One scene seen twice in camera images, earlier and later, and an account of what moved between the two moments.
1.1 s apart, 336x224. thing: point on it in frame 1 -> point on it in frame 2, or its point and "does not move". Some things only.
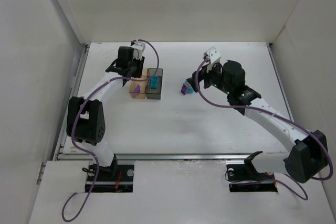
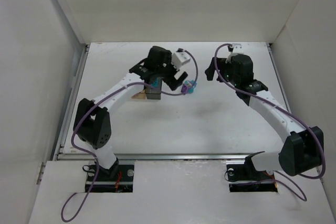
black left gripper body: [137, 71] -> [166, 74]
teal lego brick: [154, 82] does not move
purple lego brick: [185, 88] does not move
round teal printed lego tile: [190, 89] does not move
